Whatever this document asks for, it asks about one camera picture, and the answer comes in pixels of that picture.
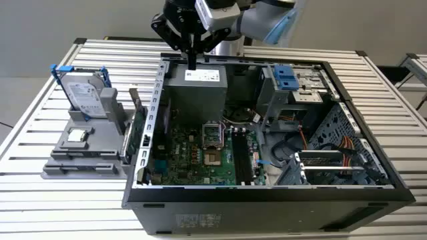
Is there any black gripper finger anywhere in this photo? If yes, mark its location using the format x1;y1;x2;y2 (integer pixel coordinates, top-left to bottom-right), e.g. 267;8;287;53
150;14;195;71
192;28;232;71

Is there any black RAM slot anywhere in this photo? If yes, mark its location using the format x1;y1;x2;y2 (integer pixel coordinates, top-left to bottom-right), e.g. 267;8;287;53
231;128;243;186
235;128;247;186
240;128;252;186

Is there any grey power supply unit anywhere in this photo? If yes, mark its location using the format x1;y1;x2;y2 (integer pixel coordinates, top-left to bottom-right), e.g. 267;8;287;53
163;63;230;126

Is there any blue plastic drive latch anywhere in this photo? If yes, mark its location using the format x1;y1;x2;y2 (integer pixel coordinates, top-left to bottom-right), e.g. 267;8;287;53
272;64;300;91

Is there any hard disk in blue carrier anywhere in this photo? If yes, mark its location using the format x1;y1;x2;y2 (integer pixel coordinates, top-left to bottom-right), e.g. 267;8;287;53
49;63;113;121

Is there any green graphics card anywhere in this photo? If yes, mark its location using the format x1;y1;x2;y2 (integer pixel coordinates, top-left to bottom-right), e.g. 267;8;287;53
120;83;150;165

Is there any grey parts rack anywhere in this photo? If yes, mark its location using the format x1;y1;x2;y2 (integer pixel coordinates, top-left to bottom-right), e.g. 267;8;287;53
40;87;135;180

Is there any CPU socket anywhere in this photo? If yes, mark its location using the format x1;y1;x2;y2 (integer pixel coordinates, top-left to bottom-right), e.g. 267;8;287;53
203;149;224;166

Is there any green motherboard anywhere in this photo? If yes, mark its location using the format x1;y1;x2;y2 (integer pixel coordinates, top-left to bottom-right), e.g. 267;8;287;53
148;122;270;187

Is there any silver CPU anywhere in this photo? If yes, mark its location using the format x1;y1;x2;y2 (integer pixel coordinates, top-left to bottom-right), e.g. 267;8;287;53
67;129;91;143

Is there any blue motherboard connector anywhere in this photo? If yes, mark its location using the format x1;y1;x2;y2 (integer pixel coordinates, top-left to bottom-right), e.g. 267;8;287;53
152;160;168;174

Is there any metal disk bay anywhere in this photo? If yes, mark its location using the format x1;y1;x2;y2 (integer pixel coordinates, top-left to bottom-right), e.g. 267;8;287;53
276;149;368;186

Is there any metal slat side table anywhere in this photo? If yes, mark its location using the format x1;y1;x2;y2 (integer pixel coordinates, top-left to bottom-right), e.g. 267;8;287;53
395;52;427;92

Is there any black PC case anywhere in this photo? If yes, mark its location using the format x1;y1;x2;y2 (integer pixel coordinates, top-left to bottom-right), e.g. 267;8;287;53
120;51;418;236

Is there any power supply wire bundle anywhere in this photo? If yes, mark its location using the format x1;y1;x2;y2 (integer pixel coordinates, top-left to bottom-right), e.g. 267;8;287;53
222;104;264;126

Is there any metal socket cover frame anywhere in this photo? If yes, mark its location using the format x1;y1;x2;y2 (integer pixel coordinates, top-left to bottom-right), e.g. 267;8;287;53
202;121;224;149

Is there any thin wire locking lever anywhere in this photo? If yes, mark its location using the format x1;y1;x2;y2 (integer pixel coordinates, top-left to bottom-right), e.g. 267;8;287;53
219;125;232;150

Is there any thick black cable loop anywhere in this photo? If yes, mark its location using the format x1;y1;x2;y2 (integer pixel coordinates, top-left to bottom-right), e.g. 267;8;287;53
270;133;302;167

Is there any orange wire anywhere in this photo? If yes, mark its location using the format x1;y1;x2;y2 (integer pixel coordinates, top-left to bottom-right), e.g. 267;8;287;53
298;124;310;150

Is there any red yellow power wire bundle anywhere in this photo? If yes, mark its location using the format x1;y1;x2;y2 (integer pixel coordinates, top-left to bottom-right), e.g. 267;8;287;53
338;136;356;168

